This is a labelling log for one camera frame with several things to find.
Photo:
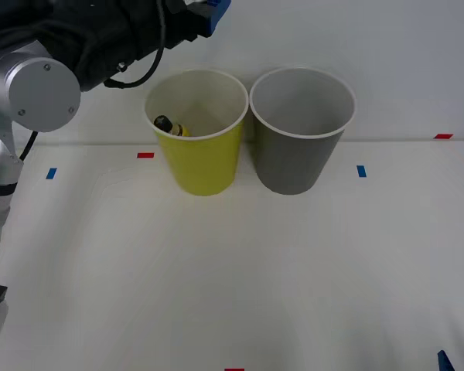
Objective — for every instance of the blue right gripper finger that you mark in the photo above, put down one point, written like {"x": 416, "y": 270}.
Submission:
{"x": 444, "y": 361}

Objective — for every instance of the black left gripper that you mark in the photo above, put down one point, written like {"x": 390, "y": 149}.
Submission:
{"x": 185, "y": 23}

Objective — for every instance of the yellow label plastic bottle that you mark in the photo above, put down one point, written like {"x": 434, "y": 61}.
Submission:
{"x": 169, "y": 125}

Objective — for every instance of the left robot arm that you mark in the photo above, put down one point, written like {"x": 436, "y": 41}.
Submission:
{"x": 42, "y": 92}

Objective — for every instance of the yellow-green plastic waste bin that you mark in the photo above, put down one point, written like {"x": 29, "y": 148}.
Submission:
{"x": 207, "y": 162}

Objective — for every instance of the grey plastic waste bin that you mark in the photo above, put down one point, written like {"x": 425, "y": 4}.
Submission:
{"x": 294, "y": 162}

